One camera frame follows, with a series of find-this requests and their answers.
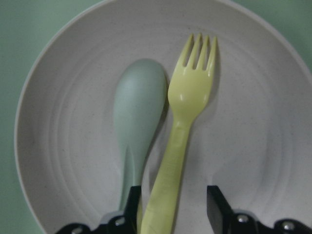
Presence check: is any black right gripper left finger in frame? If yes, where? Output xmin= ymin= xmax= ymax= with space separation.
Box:
xmin=123 ymin=185 xmax=141 ymax=234

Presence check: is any yellow plastic fork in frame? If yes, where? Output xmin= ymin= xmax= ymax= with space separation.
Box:
xmin=140 ymin=34 xmax=217 ymax=234

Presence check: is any light green plastic spoon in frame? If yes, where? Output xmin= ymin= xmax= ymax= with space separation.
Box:
xmin=113 ymin=58 xmax=167 ymax=210

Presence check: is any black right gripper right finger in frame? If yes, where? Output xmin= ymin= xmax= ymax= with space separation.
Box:
xmin=207 ymin=185 xmax=234 ymax=234

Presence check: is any light green plastic tray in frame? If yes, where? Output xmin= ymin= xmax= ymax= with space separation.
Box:
xmin=0 ymin=0 xmax=312 ymax=234

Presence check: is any cream round plate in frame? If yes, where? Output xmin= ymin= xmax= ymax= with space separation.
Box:
xmin=14 ymin=0 xmax=312 ymax=234

